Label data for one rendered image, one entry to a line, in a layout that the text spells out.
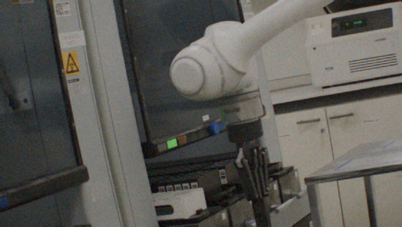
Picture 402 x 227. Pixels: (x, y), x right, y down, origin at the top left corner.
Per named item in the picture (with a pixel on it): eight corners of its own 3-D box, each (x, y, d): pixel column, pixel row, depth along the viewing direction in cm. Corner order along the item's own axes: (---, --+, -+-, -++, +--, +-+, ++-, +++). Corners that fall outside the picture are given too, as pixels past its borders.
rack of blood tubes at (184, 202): (82, 231, 201) (77, 207, 201) (105, 222, 210) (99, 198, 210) (188, 223, 187) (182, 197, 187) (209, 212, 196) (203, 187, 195)
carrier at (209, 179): (215, 193, 212) (210, 169, 212) (222, 192, 211) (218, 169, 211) (194, 204, 202) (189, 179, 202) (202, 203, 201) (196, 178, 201)
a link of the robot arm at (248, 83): (223, 95, 189) (199, 103, 177) (208, 26, 189) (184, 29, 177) (268, 87, 185) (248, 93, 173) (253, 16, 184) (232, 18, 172)
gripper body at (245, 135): (235, 121, 188) (244, 162, 189) (218, 126, 181) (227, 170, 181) (266, 115, 185) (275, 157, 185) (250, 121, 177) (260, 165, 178)
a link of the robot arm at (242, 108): (209, 100, 181) (214, 128, 181) (248, 93, 176) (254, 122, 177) (227, 95, 189) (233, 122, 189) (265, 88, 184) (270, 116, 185)
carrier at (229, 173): (241, 180, 226) (237, 158, 225) (248, 179, 225) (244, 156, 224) (222, 190, 216) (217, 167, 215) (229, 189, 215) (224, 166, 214)
